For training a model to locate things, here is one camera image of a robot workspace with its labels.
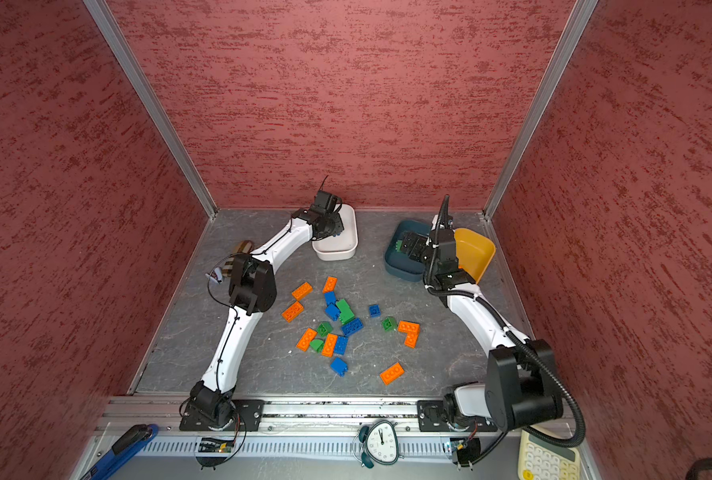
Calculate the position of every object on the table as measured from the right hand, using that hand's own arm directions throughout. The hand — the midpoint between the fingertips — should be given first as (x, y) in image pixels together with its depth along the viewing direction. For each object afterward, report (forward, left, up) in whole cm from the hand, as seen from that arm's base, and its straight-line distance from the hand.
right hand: (412, 242), depth 87 cm
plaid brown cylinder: (+12, +58, -15) cm, 61 cm away
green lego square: (+12, +2, -16) cm, 20 cm away
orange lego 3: (-2, +27, -19) cm, 33 cm away
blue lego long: (-18, +19, -19) cm, 32 cm away
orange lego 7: (-20, +1, -18) cm, 26 cm away
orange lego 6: (-31, +8, -19) cm, 38 cm away
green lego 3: (-19, +27, -17) cm, 37 cm away
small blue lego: (-13, +12, -18) cm, 25 cm away
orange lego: (-6, +36, -16) cm, 40 cm away
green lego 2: (-14, +21, -17) cm, 30 cm away
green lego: (-11, +22, -17) cm, 30 cm away
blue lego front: (-29, +23, -20) cm, 42 cm away
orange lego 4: (-20, +32, -18) cm, 42 cm away
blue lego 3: (-23, +22, -18) cm, 37 cm away
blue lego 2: (-13, +25, -17) cm, 33 cm away
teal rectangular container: (+4, +3, -16) cm, 17 cm away
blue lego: (-7, +26, -20) cm, 34 cm away
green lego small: (-18, +8, -17) cm, 26 cm away
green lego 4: (-24, +29, -16) cm, 41 cm away
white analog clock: (-47, +12, -15) cm, 51 cm away
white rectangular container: (+12, +23, -15) cm, 30 cm away
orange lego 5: (-23, +26, -18) cm, 39 cm away
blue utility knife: (-47, +72, -16) cm, 87 cm away
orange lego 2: (-12, +38, -18) cm, 44 cm away
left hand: (+17, +24, -11) cm, 31 cm away
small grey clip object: (+2, +66, -17) cm, 68 cm away
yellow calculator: (-52, -25, -17) cm, 60 cm away
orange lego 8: (-22, +1, -19) cm, 29 cm away
